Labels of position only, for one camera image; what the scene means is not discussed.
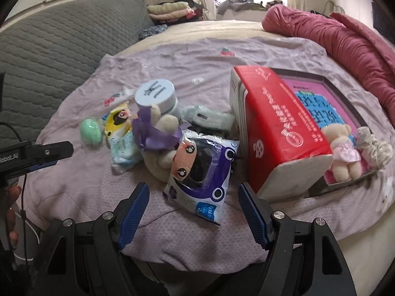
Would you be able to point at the white patterned cloth toy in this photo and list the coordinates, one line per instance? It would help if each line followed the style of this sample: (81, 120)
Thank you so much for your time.
(375, 148)

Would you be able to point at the blue patterned cloth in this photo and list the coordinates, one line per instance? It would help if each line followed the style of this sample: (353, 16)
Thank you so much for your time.
(152, 32)

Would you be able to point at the purple doll packet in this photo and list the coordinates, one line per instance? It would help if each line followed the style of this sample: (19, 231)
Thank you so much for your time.
(200, 175)

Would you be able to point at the beige bed mattress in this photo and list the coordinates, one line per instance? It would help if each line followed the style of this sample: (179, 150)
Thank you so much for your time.
(216, 27)

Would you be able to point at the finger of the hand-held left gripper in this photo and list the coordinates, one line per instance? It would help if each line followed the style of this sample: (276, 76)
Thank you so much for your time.
(35, 168)
(46, 152)

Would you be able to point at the small teddy bear pink dress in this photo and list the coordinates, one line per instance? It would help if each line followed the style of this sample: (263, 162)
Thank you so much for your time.
(339, 135)

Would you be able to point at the pink book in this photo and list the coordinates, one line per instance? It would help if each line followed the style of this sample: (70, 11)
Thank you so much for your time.
(314, 108)

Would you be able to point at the light blue clear packet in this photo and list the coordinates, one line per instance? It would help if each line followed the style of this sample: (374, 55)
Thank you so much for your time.
(125, 151)

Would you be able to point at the yellow doll packet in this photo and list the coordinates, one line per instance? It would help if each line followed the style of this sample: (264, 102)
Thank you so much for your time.
(118, 120)

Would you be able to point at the black wall television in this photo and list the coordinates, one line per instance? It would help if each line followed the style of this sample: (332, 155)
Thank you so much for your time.
(382, 18)

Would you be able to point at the dark cardboard box tray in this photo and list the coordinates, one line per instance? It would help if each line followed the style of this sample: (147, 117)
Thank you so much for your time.
(339, 186)

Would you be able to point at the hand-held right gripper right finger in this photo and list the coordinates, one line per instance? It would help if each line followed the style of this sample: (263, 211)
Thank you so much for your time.
(253, 219)

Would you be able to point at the purple printed bedsheet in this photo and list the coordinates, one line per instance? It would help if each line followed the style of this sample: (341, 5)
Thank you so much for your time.
(185, 61)

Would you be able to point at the pink quilt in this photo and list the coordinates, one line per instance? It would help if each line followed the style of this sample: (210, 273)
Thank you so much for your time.
(339, 43)

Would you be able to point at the doll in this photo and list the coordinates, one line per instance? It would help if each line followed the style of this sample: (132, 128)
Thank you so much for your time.
(166, 123)

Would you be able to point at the red tissue pack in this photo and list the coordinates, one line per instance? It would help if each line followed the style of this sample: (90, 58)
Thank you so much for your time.
(277, 123)

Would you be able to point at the dark clothes pile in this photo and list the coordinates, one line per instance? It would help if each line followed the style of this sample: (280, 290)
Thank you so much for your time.
(188, 0)

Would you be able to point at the grey clothes heap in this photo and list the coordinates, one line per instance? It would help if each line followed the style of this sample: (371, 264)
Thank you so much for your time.
(234, 4)

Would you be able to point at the pale green packet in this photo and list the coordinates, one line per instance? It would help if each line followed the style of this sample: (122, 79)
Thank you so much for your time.
(209, 117)

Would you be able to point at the white labelled cup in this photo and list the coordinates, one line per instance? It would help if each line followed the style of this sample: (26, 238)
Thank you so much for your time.
(154, 94)

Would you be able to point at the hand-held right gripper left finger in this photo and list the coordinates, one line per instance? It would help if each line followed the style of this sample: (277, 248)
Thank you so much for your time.
(135, 215)

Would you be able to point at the person's left hand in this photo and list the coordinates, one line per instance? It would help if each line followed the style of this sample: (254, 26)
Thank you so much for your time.
(14, 195)

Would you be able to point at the grey quilted cushion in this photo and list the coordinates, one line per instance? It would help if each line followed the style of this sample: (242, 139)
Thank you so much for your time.
(61, 43)

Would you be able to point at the pile of folded clothes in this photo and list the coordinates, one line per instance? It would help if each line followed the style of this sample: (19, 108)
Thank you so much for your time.
(169, 9)

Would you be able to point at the green egg-shaped sponge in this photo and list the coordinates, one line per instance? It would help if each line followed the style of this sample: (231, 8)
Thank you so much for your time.
(91, 132)

